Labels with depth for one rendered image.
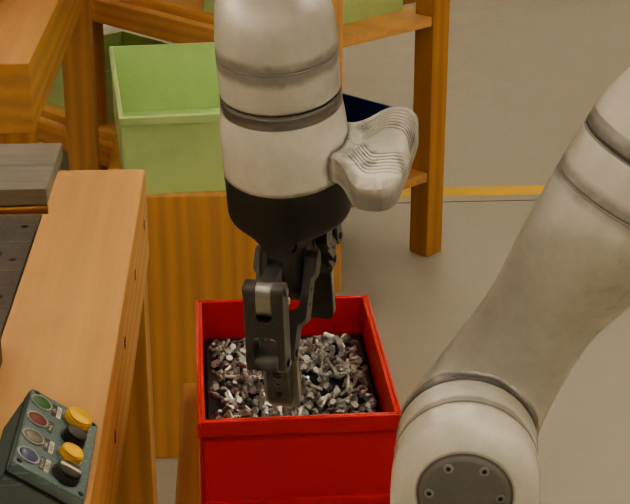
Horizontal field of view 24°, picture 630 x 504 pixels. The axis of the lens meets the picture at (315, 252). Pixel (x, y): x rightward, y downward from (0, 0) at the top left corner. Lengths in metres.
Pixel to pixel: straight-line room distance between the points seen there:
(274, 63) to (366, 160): 0.08
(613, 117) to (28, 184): 0.85
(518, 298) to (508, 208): 3.88
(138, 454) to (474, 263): 2.09
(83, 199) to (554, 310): 1.38
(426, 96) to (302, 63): 3.42
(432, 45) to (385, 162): 3.35
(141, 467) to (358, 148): 1.65
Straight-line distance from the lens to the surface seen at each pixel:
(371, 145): 0.84
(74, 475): 1.40
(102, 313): 1.81
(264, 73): 0.80
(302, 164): 0.83
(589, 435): 3.43
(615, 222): 0.84
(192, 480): 1.64
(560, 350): 0.93
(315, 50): 0.80
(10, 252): 2.02
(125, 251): 1.99
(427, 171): 4.27
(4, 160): 1.65
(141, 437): 2.41
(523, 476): 0.90
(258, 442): 1.52
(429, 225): 4.34
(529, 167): 5.20
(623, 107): 0.84
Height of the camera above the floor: 1.64
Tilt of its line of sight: 22 degrees down
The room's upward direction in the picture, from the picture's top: straight up
